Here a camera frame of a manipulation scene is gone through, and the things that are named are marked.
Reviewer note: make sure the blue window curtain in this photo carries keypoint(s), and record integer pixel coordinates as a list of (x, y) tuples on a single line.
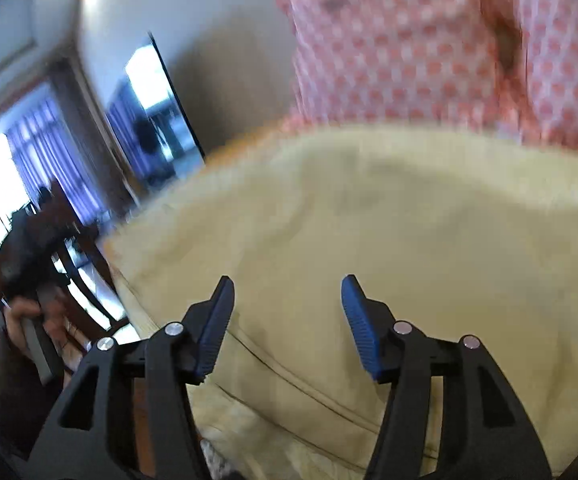
[(35, 150)]

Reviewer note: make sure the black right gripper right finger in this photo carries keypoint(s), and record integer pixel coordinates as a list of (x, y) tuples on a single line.
[(398, 354)]

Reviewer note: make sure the pink polka dot pillow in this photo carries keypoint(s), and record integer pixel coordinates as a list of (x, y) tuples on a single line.
[(383, 60), (539, 56)]

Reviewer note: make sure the pink polka dot pillow front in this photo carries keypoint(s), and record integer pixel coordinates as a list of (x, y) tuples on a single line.
[(539, 56)]

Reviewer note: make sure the black flat screen television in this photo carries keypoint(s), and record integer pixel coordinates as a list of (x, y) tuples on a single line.
[(149, 122)]

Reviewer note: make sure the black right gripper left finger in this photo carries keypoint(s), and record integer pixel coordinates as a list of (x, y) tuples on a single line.
[(179, 355)]

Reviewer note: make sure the beige khaki pants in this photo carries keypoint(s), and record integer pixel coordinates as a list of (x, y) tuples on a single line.
[(415, 271)]

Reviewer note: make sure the pink polka dot pillow back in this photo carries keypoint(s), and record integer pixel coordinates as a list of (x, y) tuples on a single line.
[(383, 60)]

